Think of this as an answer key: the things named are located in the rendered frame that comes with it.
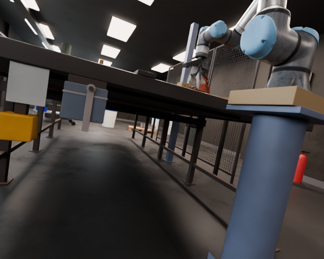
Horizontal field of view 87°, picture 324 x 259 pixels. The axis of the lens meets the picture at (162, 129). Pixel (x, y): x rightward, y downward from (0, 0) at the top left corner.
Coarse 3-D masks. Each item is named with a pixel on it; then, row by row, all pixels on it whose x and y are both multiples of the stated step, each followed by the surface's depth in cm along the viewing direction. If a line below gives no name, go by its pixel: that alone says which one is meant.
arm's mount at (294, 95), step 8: (264, 88) 54; (272, 88) 52; (280, 88) 50; (288, 88) 48; (296, 88) 46; (232, 96) 66; (240, 96) 62; (248, 96) 59; (256, 96) 57; (264, 96) 54; (272, 96) 52; (280, 96) 49; (288, 96) 48; (296, 96) 46; (304, 96) 48; (312, 96) 49; (232, 104) 67; (240, 104) 63; (248, 104) 60; (256, 104) 57; (264, 104) 54; (272, 104) 51; (280, 104) 49; (288, 104) 47; (296, 104) 47; (304, 104) 49; (312, 104) 50; (320, 104) 52; (320, 112) 52
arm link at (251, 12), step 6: (252, 6) 80; (246, 12) 83; (252, 12) 81; (246, 18) 84; (240, 24) 87; (246, 24) 85; (234, 30) 90; (240, 30) 88; (234, 36) 91; (240, 36) 90; (228, 42) 92; (234, 42) 92; (234, 48) 97
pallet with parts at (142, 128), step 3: (141, 123) 704; (129, 126) 658; (132, 126) 682; (141, 126) 703; (144, 126) 709; (150, 126) 718; (129, 129) 643; (132, 129) 678; (138, 129) 720; (141, 129) 652; (144, 129) 654; (150, 129) 690; (141, 132) 653; (147, 132) 689; (150, 132) 724; (153, 132) 668; (156, 132) 664
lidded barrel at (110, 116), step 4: (108, 112) 619; (112, 112) 623; (116, 112) 639; (104, 116) 624; (108, 116) 621; (112, 116) 627; (104, 120) 625; (108, 120) 624; (112, 120) 631; (104, 124) 626; (108, 124) 626; (112, 124) 636
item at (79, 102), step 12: (72, 84) 55; (84, 84) 58; (96, 84) 59; (72, 96) 55; (84, 96) 57; (96, 96) 58; (72, 108) 56; (84, 108) 57; (96, 108) 59; (84, 120) 57; (96, 120) 59
